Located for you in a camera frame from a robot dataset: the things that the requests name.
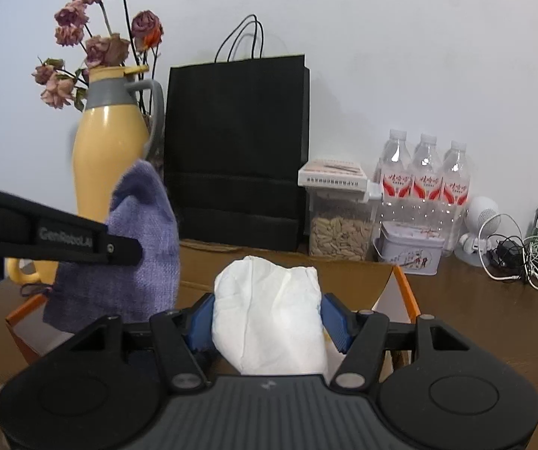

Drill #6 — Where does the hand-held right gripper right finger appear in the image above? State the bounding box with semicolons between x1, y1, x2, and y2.
321;293;471;391

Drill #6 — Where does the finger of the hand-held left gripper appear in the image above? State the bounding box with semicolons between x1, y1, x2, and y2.
107;226;144;267

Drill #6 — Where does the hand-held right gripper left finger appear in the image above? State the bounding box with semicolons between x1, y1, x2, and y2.
69;293;216;395

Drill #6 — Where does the purple fabric pouch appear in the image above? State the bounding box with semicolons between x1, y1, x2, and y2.
43;159;181;333

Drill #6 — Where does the orange cardboard box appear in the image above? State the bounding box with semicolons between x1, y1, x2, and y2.
5;239;422;376

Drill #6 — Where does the white cloth pouch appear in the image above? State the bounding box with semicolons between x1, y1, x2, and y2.
211;255;330;376

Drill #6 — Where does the yellow mug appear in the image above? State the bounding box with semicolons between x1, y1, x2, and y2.
6;257;58;284

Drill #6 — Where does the clear seed container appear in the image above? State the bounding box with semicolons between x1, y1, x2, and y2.
298;158;384;262

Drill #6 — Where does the yellow thermos jug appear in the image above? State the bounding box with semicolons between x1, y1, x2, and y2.
72;64;165;226

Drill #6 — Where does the white tin box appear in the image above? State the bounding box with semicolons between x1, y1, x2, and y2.
373;221;444;276

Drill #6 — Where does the black paper bag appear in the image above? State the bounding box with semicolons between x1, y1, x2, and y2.
163;14;311;253

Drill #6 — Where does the clear water bottle red label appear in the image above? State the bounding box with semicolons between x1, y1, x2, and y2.
374;129;414;226
439;141;475;256
412;133;442;228

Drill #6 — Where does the white desk fan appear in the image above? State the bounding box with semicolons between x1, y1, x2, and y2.
454;196;501;268

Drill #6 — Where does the dried rose bouquet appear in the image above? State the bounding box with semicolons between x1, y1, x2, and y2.
32;0;164;113

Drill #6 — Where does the tangle of chargers and cables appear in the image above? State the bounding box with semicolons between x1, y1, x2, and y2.
479;213;538;291

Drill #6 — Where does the black cable bundle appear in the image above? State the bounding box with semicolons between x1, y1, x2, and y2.
496;237;532;269

